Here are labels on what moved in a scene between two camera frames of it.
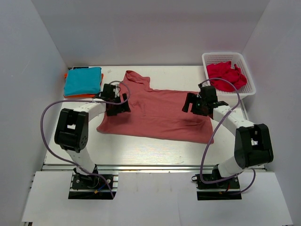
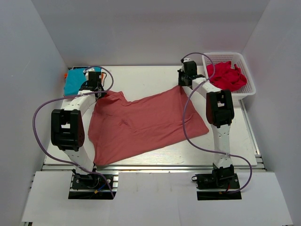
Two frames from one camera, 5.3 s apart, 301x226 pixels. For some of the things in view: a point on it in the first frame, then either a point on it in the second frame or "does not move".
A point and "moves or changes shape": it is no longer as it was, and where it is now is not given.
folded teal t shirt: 83,81 does not move
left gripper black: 120,107 to 99,89
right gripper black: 194,106 to 181,80
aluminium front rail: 134,168 does not move
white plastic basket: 234,58 does not move
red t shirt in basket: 225,70 does not move
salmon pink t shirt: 156,113 moves or changes shape
